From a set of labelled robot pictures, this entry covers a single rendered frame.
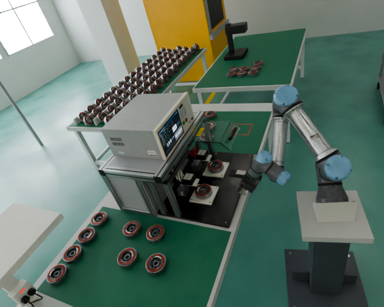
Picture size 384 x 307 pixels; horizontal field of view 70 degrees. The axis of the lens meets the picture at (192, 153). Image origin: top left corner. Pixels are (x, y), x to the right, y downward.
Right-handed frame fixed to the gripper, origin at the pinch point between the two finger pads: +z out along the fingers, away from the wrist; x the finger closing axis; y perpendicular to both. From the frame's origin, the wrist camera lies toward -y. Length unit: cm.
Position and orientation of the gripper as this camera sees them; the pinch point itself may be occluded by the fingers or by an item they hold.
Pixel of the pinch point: (236, 191)
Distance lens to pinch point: 164.7
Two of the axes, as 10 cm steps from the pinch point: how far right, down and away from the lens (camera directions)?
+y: 8.9, 4.5, -0.8
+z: -2.5, 6.4, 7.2
